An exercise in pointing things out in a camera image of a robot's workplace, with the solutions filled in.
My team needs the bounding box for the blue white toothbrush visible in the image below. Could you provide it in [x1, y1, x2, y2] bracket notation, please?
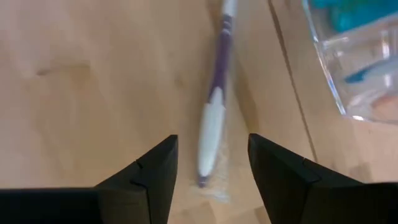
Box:
[343, 54, 398, 85]

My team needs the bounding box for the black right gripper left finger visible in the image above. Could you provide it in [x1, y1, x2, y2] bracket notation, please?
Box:
[93, 134, 178, 224]

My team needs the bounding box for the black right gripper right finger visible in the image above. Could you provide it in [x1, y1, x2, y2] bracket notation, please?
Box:
[248, 133, 363, 224]

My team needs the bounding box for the purple white toothbrush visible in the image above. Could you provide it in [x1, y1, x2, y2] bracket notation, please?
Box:
[196, 0, 239, 205]

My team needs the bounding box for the blue mouthwash bottle white cap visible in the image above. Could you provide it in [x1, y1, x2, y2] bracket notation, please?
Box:
[329, 4, 398, 34]
[309, 0, 398, 10]

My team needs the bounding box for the clear acrylic organizer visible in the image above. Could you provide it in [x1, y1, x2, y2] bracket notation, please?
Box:
[300, 0, 398, 126]

